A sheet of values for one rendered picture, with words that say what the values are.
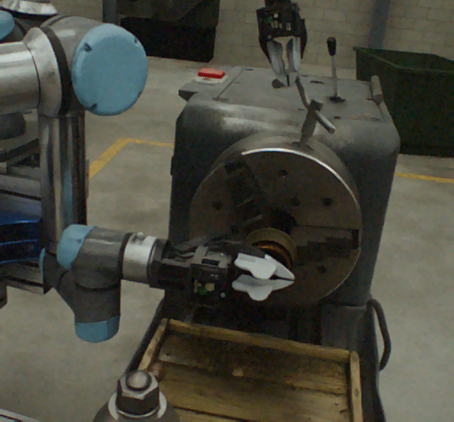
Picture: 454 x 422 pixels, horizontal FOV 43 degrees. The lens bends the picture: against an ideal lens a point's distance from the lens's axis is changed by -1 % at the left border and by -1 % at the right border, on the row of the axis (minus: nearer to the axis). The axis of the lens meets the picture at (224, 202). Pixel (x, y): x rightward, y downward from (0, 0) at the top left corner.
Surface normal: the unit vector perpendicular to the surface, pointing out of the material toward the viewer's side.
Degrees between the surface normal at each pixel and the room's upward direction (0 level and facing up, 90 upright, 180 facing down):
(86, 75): 89
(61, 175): 91
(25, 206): 90
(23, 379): 0
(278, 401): 0
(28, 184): 90
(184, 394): 0
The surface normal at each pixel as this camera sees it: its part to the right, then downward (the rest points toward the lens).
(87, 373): 0.09, -0.92
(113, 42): 0.69, 0.32
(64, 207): 0.20, 0.40
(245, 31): -0.12, 0.37
